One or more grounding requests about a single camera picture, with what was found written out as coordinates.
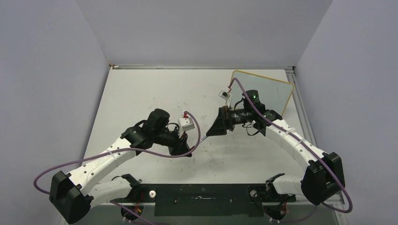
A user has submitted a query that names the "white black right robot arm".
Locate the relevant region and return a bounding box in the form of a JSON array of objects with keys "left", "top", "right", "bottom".
[{"left": 206, "top": 90, "right": 345, "bottom": 205}]

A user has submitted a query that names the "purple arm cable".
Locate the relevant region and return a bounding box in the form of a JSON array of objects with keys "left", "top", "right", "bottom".
[
  {"left": 33, "top": 111, "right": 201, "bottom": 225},
  {"left": 229, "top": 77, "right": 353, "bottom": 224}
]

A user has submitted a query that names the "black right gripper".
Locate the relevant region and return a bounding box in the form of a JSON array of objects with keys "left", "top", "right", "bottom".
[{"left": 207, "top": 105, "right": 253, "bottom": 136}]

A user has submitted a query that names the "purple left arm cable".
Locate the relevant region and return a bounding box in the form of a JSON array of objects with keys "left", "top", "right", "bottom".
[{"left": 33, "top": 111, "right": 201, "bottom": 225}]

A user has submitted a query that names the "yellow-framed whiteboard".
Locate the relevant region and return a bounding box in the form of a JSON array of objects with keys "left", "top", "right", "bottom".
[{"left": 231, "top": 69, "right": 294, "bottom": 115}]

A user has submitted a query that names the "aluminium right side rail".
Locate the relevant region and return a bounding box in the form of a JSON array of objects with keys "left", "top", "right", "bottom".
[{"left": 285, "top": 67, "right": 317, "bottom": 147}]

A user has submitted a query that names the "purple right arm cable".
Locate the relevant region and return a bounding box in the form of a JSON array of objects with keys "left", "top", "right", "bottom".
[{"left": 229, "top": 77, "right": 353, "bottom": 224}]

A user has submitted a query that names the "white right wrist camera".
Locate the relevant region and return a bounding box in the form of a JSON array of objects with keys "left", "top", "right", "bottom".
[{"left": 219, "top": 88, "right": 232, "bottom": 107}]

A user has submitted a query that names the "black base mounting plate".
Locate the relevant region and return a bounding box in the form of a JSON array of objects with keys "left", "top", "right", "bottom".
[{"left": 119, "top": 183, "right": 296, "bottom": 217}]

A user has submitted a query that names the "aluminium back rail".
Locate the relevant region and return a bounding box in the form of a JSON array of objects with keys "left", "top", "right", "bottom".
[{"left": 111, "top": 65, "right": 294, "bottom": 70}]

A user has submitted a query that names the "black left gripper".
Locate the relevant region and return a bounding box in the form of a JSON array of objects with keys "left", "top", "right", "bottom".
[{"left": 153, "top": 126, "right": 191, "bottom": 157}]

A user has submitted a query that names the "aluminium rail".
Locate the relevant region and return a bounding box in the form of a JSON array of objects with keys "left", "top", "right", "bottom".
[
  {"left": 285, "top": 67, "right": 317, "bottom": 147},
  {"left": 111, "top": 65, "right": 294, "bottom": 70}
]

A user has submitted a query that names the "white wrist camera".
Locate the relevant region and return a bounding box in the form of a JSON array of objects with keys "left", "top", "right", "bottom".
[
  {"left": 177, "top": 113, "right": 195, "bottom": 138},
  {"left": 219, "top": 88, "right": 232, "bottom": 107}
]

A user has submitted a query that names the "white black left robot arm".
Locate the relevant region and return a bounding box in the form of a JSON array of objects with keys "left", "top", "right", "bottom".
[{"left": 49, "top": 108, "right": 199, "bottom": 224}]

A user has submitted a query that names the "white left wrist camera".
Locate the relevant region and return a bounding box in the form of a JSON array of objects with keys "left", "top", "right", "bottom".
[{"left": 177, "top": 113, "right": 195, "bottom": 138}]

